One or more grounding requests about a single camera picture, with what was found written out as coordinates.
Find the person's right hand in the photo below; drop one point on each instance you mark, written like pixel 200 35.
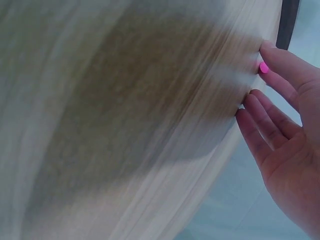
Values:
pixel 297 162

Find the small pink round piece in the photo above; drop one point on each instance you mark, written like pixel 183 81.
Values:
pixel 263 67

